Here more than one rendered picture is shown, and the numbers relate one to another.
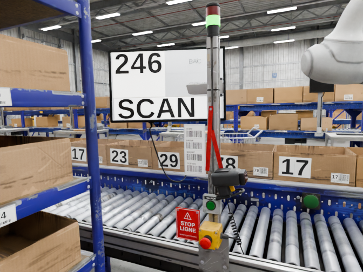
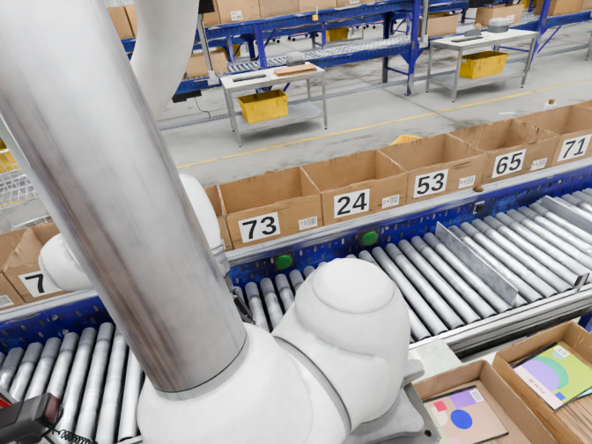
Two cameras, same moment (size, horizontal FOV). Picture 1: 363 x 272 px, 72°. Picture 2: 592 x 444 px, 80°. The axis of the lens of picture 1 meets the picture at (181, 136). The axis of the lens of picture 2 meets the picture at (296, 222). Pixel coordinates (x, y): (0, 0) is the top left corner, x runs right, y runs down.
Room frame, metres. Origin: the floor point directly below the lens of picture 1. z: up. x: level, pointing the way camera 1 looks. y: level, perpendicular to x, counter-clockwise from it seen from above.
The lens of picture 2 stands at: (0.13, -0.43, 1.77)
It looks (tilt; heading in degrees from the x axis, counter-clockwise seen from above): 34 degrees down; 325
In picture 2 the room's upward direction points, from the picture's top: 7 degrees counter-clockwise
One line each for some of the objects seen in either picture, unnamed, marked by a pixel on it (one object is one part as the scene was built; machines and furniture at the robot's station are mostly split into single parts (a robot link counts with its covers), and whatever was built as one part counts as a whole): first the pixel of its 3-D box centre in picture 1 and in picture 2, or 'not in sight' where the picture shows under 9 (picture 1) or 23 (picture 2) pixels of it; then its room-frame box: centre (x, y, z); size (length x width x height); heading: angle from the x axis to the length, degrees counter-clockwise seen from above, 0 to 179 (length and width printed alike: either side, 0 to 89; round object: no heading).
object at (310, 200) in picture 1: (310, 202); not in sight; (1.24, -0.66, 0.81); 0.07 x 0.01 x 0.07; 67
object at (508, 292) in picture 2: not in sight; (469, 260); (0.58, -1.59, 0.76); 0.46 x 0.01 x 0.09; 157
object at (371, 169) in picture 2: not in sight; (351, 185); (1.12, -1.48, 0.97); 0.39 x 0.29 x 0.17; 67
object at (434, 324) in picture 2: not in sight; (404, 286); (0.69, -1.32, 0.72); 0.52 x 0.05 x 0.05; 157
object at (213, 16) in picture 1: (213, 17); not in sight; (0.92, -0.12, 1.62); 0.05 x 0.05 x 0.06
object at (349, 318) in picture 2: not in sight; (347, 335); (0.36, -0.66, 1.35); 0.18 x 0.16 x 0.22; 96
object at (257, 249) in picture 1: (261, 231); (135, 368); (1.11, -0.36, 0.72); 0.52 x 0.05 x 0.05; 157
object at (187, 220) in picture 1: (195, 225); not in sight; (0.92, -0.05, 0.85); 0.16 x 0.01 x 0.13; 67
